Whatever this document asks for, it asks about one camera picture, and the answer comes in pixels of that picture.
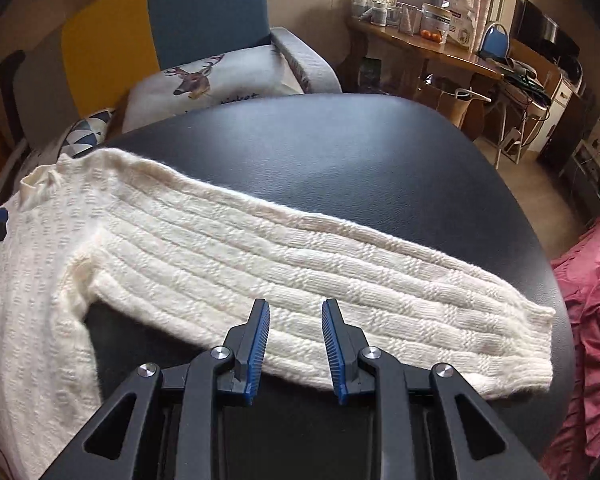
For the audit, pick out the orange fruit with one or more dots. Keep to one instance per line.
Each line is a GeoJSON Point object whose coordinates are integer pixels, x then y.
{"type": "Point", "coordinates": [426, 35]}
{"type": "Point", "coordinates": [437, 36]}

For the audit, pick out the pink ruffled bedspread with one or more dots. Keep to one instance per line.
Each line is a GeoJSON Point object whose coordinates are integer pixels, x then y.
{"type": "Point", "coordinates": [590, 310]}

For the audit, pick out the white deer print pillow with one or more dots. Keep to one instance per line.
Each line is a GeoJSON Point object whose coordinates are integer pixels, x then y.
{"type": "Point", "coordinates": [235, 80]}

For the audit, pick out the white tub container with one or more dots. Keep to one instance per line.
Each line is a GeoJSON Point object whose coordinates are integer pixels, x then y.
{"type": "Point", "coordinates": [436, 20]}

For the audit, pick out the black monitor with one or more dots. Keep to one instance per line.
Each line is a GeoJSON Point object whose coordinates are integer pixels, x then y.
{"type": "Point", "coordinates": [540, 25]}

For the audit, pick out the row of glass jars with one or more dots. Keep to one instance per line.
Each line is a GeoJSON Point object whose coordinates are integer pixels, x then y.
{"type": "Point", "coordinates": [380, 10]}

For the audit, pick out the white metal rack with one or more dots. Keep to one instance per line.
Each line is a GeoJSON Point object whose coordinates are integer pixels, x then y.
{"type": "Point", "coordinates": [520, 120]}

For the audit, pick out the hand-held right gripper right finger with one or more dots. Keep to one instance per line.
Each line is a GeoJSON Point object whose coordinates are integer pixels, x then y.
{"type": "Point", "coordinates": [332, 350]}

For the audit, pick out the white low shelf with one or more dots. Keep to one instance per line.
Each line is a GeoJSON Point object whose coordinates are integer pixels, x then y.
{"type": "Point", "coordinates": [587, 175]}

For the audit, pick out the blue triangle pattern pillow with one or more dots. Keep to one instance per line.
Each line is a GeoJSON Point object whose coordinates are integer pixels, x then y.
{"type": "Point", "coordinates": [87, 130]}

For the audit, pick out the white cabinet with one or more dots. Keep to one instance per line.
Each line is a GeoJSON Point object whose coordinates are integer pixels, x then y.
{"type": "Point", "coordinates": [562, 100]}

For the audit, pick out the yellow blue grey sofa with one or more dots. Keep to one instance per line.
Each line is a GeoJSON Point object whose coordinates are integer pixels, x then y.
{"type": "Point", "coordinates": [115, 25]}

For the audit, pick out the brown paper bag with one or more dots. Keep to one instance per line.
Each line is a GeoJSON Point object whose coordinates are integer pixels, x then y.
{"type": "Point", "coordinates": [452, 105]}

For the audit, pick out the wooden desk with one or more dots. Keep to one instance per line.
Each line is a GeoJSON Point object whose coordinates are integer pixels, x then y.
{"type": "Point", "coordinates": [430, 52]}

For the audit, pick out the white knit sweater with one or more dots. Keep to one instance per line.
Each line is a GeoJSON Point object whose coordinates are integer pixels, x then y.
{"type": "Point", "coordinates": [230, 250]}

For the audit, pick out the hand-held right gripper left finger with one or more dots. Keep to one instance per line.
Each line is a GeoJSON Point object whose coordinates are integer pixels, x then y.
{"type": "Point", "coordinates": [258, 345]}

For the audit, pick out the white printed box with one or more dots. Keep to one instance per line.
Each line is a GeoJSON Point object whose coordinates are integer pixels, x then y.
{"type": "Point", "coordinates": [462, 27]}

